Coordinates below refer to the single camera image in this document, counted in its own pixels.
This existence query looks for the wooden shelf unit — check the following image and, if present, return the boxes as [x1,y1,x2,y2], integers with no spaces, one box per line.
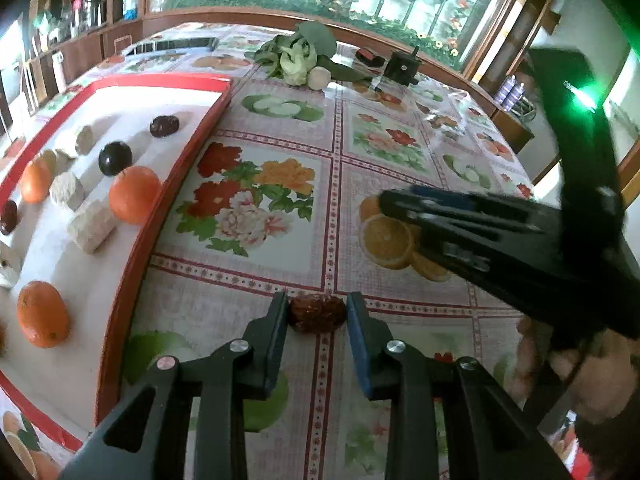
[20,0,148,111]

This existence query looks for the black flat device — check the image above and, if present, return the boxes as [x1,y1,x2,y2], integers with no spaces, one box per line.
[127,37,218,55]

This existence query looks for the large orange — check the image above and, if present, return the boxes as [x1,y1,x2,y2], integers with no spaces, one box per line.
[108,166,162,225]
[20,159,52,205]

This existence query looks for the dark plum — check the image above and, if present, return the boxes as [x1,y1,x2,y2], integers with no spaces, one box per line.
[98,141,133,177]

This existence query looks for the person's right hand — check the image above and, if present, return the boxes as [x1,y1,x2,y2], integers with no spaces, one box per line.
[512,317,640,423]

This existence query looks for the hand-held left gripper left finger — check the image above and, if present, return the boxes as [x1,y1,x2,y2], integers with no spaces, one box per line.
[59,290,291,480]

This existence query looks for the wooden cabinet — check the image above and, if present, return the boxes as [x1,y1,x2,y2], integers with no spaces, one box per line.
[492,105,536,153]

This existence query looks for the pale round vegetable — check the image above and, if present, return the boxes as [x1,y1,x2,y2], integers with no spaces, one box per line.
[306,66,331,91]

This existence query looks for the red tray with white inside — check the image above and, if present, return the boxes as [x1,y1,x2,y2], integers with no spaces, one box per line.
[0,74,233,453]

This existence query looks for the small oval orange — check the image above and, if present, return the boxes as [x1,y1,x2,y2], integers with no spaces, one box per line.
[16,281,71,349]

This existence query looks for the leafy green vegetable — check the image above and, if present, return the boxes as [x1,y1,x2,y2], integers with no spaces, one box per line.
[252,21,376,86]

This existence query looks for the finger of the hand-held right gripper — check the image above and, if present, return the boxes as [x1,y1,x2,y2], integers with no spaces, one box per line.
[410,186,561,221]
[379,190,561,291]

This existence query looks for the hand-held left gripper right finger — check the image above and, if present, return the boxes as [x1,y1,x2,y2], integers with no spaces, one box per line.
[346,291,573,480]

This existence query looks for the dark thermos flask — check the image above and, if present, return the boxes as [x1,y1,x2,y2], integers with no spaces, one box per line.
[82,0,108,28]

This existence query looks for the floral plastic tablecloth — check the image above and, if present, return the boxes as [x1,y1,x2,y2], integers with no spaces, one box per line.
[0,22,576,480]

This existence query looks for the black cup device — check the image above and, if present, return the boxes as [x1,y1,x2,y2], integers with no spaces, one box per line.
[382,46,422,86]

